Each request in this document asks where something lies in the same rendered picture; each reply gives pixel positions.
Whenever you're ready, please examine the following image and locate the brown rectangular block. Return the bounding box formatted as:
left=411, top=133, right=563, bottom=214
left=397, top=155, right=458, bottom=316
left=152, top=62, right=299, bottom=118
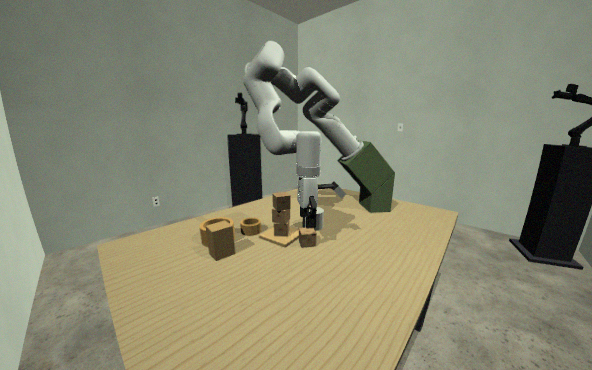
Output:
left=206, top=221, right=235, bottom=261

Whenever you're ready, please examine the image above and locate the tan hollow ring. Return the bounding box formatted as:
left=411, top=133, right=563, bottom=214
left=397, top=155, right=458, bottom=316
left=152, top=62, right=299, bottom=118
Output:
left=240, top=218, right=261, bottom=236

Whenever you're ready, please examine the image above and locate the light tan square board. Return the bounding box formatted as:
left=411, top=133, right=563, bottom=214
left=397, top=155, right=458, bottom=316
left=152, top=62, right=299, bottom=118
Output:
left=259, top=227, right=299, bottom=248

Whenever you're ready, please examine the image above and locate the tan wooden ring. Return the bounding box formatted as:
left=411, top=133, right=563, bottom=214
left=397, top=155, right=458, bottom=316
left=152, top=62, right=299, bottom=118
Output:
left=199, top=217, right=235, bottom=247

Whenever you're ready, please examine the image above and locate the brown cardboard carton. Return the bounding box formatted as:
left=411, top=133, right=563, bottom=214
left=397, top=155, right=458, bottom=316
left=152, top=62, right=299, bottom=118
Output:
left=272, top=208, right=290, bottom=224
left=274, top=221, right=290, bottom=237
left=272, top=192, right=290, bottom=211
left=299, top=228, right=316, bottom=248

